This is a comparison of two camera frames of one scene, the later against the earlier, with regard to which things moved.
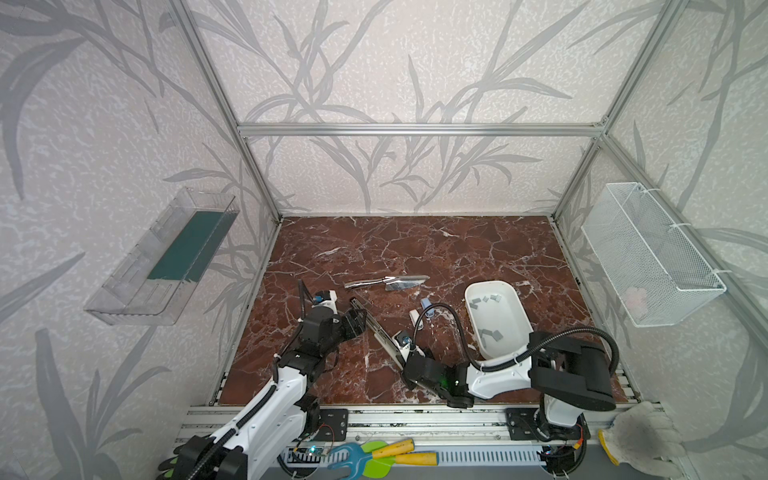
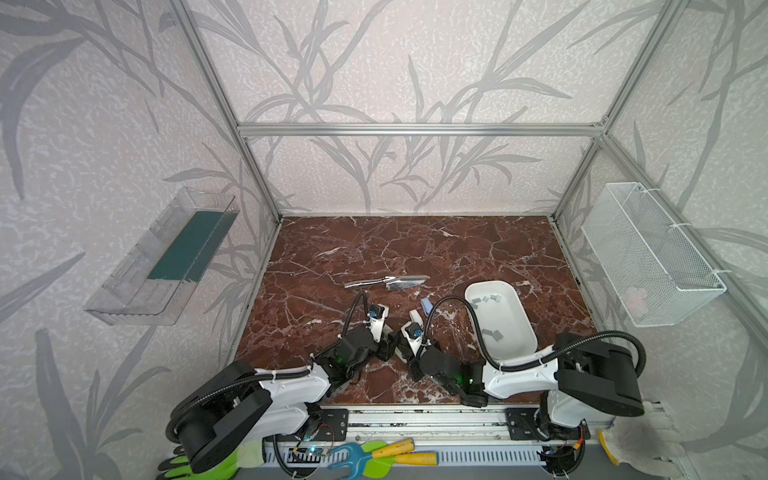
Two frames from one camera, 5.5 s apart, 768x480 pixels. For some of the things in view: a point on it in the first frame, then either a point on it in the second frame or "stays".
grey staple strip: x=496 y=333 stays
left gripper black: x=318 y=312 -> x=372 y=339
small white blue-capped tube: x=414 y=316 stays
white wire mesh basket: x=658 y=275 stays
